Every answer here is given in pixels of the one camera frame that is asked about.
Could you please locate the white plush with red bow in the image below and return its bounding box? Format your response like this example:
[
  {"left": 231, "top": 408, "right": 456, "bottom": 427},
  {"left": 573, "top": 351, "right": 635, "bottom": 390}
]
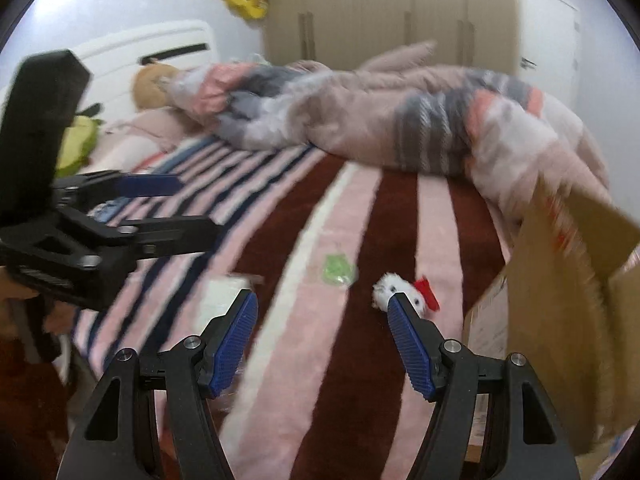
[{"left": 372, "top": 273, "right": 440, "bottom": 318}]

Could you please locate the green avocado plush toy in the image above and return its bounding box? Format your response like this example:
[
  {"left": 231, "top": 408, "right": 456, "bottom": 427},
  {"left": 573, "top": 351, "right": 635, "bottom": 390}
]
[{"left": 55, "top": 115, "right": 103, "bottom": 178}]

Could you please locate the left black tracker box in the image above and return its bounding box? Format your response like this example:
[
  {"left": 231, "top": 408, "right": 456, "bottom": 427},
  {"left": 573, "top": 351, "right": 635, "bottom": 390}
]
[{"left": 0, "top": 50, "right": 90, "bottom": 228}]

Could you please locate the beige wooden wardrobe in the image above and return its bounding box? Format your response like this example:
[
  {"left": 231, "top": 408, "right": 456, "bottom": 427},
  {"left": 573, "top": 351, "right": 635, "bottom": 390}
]
[{"left": 264, "top": 0, "right": 520, "bottom": 74}]

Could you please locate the plastic bag with green item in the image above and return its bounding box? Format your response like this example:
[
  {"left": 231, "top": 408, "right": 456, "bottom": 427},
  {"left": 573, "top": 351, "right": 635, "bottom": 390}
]
[{"left": 193, "top": 273, "right": 265, "bottom": 333}]

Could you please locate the striped plush bed blanket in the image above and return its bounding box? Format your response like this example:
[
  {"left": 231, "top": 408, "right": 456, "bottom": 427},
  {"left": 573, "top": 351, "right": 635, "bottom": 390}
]
[{"left": 73, "top": 139, "right": 510, "bottom": 479}]

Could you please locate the green hair accessory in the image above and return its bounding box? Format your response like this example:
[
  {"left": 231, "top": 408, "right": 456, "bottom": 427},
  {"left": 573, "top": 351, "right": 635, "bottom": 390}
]
[{"left": 321, "top": 252, "right": 358, "bottom": 287}]

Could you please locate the person's left hand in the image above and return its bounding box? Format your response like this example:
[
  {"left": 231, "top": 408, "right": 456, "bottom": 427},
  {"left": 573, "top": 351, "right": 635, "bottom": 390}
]
[{"left": 0, "top": 266, "right": 79, "bottom": 336}]

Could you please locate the white door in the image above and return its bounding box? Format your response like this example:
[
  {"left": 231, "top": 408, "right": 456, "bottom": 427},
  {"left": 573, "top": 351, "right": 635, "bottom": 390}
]
[{"left": 518, "top": 0, "right": 580, "bottom": 108}]

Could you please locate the pink pillow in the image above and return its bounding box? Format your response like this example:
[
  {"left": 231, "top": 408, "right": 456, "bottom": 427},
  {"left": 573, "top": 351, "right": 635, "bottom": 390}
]
[{"left": 82, "top": 107, "right": 202, "bottom": 172}]

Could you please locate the brown cardboard box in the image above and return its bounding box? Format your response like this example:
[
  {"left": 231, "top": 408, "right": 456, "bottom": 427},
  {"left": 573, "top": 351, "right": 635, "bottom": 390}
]
[{"left": 463, "top": 180, "right": 639, "bottom": 455}]

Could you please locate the pink grey striped duvet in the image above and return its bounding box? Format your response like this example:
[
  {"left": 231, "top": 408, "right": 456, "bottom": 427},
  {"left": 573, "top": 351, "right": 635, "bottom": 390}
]
[{"left": 160, "top": 42, "right": 611, "bottom": 221}]

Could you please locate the left red sleeve forearm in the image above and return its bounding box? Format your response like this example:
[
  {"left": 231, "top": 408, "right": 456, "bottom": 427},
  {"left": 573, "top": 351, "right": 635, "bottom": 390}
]
[{"left": 1, "top": 340, "right": 68, "bottom": 479}]

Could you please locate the brown plush toy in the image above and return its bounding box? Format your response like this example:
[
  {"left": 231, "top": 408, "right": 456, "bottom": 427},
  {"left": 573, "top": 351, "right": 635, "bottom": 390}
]
[{"left": 131, "top": 62, "right": 179, "bottom": 110}]

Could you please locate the white bed headboard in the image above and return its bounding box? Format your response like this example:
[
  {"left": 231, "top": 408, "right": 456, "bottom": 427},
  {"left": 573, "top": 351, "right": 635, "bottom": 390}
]
[{"left": 70, "top": 20, "right": 220, "bottom": 122}]

